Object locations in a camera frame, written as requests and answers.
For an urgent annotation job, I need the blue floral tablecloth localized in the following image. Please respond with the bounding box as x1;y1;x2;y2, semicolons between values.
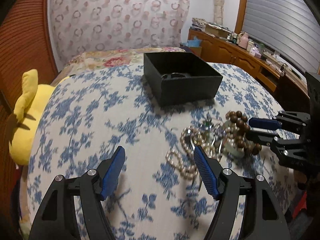
27;63;282;239

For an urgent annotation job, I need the pink thermos bottle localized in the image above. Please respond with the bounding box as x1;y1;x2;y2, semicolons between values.
238;32;249;50

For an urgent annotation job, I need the silver bangle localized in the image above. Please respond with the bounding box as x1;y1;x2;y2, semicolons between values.
161;73;188;80

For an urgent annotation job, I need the circle pattern sheer curtain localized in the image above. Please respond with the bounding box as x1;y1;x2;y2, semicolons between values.
49;0;190;64

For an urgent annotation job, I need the yellow Pikachu plush toy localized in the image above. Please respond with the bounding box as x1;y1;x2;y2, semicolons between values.
7;69;71;166

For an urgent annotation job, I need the white pearl necklace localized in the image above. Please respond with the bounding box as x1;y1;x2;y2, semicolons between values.
165;127;223;180

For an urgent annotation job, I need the wooden sideboard cabinet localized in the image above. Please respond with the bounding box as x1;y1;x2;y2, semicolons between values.
188;28;308;95

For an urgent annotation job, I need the blue tissue gift bag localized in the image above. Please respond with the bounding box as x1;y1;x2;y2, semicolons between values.
185;36;202;56

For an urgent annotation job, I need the grey window roller blind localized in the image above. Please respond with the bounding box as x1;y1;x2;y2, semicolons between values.
242;0;319;73

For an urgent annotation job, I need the floral bed cover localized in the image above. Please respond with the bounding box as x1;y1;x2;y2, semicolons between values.
60;47;185;76

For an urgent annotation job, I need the black open jewelry box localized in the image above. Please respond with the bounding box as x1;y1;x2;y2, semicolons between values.
144;52;222;107

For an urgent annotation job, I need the brown wooden bead bracelet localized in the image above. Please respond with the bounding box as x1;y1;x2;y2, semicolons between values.
225;110;263;156

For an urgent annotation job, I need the green jade bangle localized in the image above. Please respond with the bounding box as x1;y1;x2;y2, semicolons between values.
222;120;245;158

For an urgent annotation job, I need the wooden louvered wardrobe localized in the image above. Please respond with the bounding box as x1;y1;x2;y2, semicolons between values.
1;0;58;233

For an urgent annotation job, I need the pink tissue box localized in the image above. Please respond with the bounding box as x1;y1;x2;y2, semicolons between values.
249;47;261;59

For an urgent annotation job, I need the cardboard box on sideboard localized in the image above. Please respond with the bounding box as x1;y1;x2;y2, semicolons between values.
204;24;232;38

